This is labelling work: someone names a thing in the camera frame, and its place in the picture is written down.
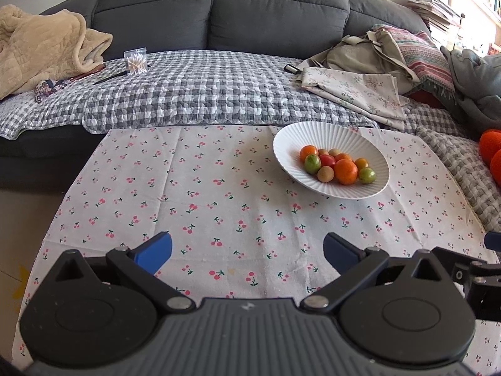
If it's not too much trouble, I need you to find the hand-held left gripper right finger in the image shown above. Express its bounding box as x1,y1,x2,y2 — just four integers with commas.
301,232,445,310

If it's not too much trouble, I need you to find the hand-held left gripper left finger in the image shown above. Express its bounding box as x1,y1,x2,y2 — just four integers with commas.
55,232,196,310

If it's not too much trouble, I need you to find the large mandarin orange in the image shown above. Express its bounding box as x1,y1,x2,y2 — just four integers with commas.
333,159,359,185

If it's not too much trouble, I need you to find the white ribbed plate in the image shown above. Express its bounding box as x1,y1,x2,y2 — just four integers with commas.
273,121,391,198

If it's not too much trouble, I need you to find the orange knitted ball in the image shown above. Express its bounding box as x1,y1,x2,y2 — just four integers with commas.
489,151,501,186
479,128,501,163

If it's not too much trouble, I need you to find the cherry print tablecloth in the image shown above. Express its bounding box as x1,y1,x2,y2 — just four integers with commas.
12,124,501,373

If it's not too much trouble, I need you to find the red cushion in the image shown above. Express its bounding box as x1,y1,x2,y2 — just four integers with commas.
407,91,445,109

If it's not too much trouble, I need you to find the grey garment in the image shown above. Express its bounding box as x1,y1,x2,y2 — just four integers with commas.
440,45,501,139

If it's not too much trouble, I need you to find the beige floral cloth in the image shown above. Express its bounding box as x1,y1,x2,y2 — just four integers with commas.
301,66,410,132

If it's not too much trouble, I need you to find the grey checked quilt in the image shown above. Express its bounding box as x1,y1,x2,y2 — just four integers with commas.
0,50,501,232

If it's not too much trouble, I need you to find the thin black stick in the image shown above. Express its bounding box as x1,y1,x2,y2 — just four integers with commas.
93,71,127,85

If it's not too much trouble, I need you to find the reddish brown stick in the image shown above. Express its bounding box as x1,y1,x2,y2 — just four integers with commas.
70,65,106,84

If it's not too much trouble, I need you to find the clear bag of cotton swabs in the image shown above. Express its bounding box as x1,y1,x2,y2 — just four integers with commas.
124,49,148,75

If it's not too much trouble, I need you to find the dark floral pouch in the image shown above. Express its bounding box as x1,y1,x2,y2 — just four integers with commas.
34,79,71,103

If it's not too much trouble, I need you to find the striped patterned cushion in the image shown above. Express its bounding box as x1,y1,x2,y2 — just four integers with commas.
370,24,457,97

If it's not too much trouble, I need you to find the beige canvas bag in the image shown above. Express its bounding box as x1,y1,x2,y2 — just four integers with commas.
303,31,419,83

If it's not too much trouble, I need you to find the beige fleece blanket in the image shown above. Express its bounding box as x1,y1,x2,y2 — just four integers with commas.
0,4,113,100

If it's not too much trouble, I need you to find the white bookshelf with books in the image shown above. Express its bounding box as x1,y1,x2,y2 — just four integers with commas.
450,0,501,55

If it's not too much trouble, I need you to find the stack of papers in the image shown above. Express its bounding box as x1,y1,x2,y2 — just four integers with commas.
405,0,464,34

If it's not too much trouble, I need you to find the dark grey sofa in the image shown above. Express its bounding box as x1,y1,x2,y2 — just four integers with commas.
0,0,431,191

